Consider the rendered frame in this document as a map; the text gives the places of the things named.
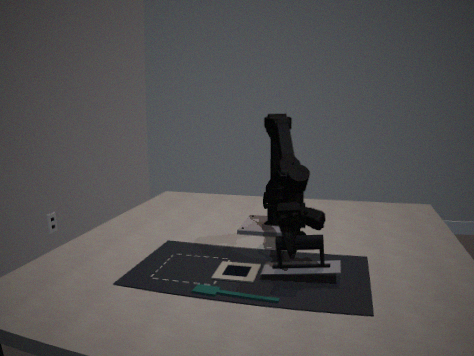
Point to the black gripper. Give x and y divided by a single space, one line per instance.
290 223

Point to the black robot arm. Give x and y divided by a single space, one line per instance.
288 179

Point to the beige square tile with dark square centre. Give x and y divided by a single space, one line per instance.
234 271

